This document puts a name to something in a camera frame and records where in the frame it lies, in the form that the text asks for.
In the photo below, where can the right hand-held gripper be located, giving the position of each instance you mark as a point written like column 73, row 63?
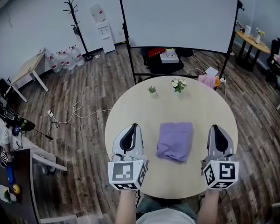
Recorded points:
column 220, row 174

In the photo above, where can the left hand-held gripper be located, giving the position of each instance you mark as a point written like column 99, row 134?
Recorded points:
column 126, row 174

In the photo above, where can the purple sweatshirt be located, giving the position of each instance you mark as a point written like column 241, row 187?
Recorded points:
column 175, row 141

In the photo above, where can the person's right forearm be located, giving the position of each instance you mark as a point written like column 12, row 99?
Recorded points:
column 208, row 206

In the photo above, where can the person's left forearm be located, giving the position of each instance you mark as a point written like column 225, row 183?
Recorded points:
column 127, row 206

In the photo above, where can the small green potted plant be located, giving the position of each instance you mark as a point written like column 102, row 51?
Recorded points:
column 152, row 89

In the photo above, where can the orange cloth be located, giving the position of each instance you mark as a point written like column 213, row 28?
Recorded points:
column 217, row 82

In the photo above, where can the pink cloth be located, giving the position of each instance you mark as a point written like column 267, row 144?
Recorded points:
column 206, row 81

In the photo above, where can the person's blue jeans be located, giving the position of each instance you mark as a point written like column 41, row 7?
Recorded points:
column 149, row 203

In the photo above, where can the white flower potted plant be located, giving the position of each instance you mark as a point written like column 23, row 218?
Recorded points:
column 178, row 85

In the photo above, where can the white flat pad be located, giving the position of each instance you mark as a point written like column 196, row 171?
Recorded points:
column 211, row 71

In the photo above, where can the black swivel chair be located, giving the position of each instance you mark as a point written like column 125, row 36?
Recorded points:
column 163, row 66

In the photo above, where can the person's white top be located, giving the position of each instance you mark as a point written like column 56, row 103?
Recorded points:
column 165, row 217

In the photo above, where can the small white power strip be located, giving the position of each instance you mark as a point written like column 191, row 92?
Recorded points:
column 50, row 113

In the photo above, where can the flat white box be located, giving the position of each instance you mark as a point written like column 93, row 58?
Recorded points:
column 169, row 58

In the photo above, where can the red box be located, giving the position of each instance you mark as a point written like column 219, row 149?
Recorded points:
column 156, row 52

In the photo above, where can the black high-back office chair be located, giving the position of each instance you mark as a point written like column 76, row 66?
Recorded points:
column 276, row 62

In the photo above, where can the group of large water bottles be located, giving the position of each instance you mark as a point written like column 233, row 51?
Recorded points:
column 67, row 59

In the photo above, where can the small pink bag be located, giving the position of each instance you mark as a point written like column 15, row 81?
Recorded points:
column 277, row 59

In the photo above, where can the round wooden table black legs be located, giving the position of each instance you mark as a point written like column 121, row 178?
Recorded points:
column 254, row 43

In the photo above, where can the white water dispenser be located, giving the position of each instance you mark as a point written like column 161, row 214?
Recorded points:
column 106, row 36

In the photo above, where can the dark curved desk white legs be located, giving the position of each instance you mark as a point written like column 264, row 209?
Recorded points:
column 25, row 190

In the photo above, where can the plant in white vase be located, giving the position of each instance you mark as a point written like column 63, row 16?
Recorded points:
column 259, row 35

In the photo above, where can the black coat rack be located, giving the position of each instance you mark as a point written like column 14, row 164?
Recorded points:
column 80, row 31

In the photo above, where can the yellow fruit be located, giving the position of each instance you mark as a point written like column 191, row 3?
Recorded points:
column 16, row 188

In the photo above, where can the light wood desk white legs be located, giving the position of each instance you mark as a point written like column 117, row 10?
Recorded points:
column 29, row 66

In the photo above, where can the small plant in white pot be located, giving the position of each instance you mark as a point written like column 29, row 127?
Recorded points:
column 6, row 195

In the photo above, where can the white board on black stand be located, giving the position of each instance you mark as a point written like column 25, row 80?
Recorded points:
column 177, row 15

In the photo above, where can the small black chair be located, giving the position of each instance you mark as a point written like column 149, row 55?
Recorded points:
column 2, row 85

